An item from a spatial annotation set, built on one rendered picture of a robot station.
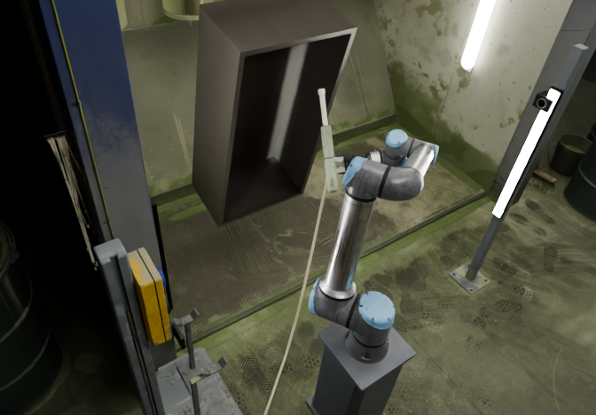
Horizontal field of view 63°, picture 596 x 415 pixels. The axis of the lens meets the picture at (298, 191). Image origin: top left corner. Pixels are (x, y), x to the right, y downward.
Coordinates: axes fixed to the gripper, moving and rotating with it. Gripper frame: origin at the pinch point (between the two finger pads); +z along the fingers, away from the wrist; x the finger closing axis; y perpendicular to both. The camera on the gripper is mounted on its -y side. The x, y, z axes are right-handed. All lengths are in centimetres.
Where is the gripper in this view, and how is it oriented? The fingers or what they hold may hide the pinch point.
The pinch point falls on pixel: (327, 166)
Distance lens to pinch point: 228.6
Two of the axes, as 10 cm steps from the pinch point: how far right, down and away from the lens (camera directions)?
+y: 0.1, 0.3, 10.0
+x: -1.3, -9.9, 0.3
